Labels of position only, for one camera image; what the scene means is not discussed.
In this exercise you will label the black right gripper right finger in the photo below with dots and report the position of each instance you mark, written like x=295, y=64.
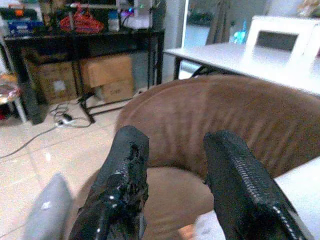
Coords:
x=240, y=180

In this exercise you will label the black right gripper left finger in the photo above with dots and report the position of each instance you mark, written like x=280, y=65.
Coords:
x=120, y=175

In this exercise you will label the grey pillow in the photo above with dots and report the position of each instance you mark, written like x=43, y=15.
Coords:
x=47, y=207

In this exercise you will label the brown upholstered armchair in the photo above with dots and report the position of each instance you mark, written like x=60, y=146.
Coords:
x=215, y=120

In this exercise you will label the white power strip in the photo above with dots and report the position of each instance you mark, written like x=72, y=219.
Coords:
x=65, y=120

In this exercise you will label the small cardboard box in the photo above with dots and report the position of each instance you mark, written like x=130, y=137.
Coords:
x=117, y=90

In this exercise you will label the large cardboard box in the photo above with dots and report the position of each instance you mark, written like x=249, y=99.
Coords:
x=108, y=71

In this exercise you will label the cardboard box with white label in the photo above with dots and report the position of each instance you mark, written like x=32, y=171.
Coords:
x=56, y=82

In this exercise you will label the black speaker tower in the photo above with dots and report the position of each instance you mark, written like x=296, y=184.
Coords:
x=31, y=102

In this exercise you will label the black console table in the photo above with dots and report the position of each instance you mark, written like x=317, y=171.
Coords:
x=82, y=40

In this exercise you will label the white box with grey window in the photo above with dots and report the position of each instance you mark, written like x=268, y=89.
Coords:
x=280, y=35

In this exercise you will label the red plastic hangers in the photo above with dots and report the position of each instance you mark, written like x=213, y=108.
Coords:
x=81, y=21

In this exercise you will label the blue storage box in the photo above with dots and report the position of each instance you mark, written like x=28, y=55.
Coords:
x=23, y=23

